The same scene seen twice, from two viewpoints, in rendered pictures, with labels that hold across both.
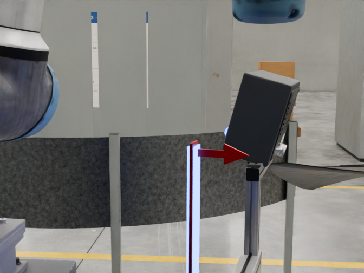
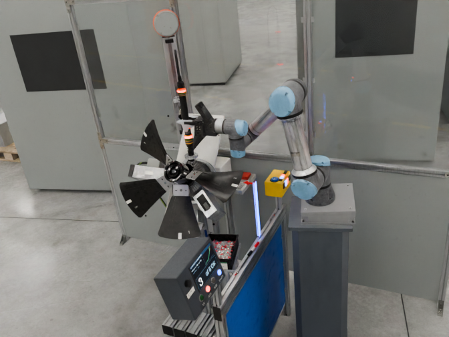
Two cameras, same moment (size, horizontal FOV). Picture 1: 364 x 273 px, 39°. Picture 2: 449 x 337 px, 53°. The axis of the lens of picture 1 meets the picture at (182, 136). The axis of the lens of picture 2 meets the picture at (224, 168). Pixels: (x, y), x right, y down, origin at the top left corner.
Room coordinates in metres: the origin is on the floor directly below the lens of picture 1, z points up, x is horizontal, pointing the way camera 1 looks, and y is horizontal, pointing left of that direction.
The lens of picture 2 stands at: (2.54, 0.24, 2.26)
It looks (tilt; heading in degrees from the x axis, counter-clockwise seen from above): 26 degrees down; 191
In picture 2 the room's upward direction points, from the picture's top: 7 degrees counter-clockwise
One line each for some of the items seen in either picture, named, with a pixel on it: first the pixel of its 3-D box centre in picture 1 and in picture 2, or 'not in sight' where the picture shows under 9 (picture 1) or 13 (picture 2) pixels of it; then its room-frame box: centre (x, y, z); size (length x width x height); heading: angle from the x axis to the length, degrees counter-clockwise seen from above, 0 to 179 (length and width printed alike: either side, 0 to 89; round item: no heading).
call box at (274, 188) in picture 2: not in sight; (277, 184); (0.29, 0.08, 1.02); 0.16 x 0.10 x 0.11; 163
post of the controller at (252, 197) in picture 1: (252, 210); (215, 287); (1.08, -0.15, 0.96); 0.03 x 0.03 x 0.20; 73
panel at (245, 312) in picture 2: not in sight; (259, 307); (0.67, -0.03, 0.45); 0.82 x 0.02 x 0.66; 163
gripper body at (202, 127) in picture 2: not in sight; (206, 126); (0.50, -0.24, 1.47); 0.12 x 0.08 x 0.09; 73
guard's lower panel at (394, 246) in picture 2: not in sight; (254, 212); (-0.22, -0.13, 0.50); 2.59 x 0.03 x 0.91; 73
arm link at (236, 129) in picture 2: not in sight; (235, 128); (0.55, -0.09, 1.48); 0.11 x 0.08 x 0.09; 73
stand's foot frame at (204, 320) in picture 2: not in sight; (212, 305); (0.24, -0.42, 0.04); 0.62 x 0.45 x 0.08; 163
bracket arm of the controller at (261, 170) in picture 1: (260, 163); not in sight; (1.18, -0.18, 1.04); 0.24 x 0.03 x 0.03; 163
